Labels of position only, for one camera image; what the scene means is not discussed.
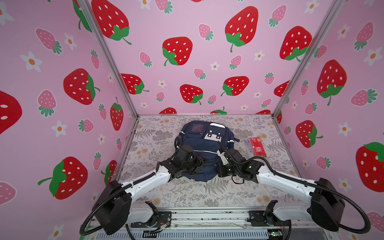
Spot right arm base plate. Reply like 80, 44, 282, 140
247, 211, 290, 227

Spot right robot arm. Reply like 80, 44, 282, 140
217, 148, 371, 234

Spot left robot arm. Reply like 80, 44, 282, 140
80, 145, 206, 236

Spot red card pack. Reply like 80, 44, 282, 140
250, 138, 267, 157

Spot navy blue student backpack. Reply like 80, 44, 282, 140
175, 121, 240, 182

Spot clear plastic box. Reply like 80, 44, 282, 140
244, 139, 253, 154

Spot aluminium front rail frame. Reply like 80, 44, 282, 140
86, 207, 342, 240

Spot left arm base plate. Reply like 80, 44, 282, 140
130, 212, 172, 228

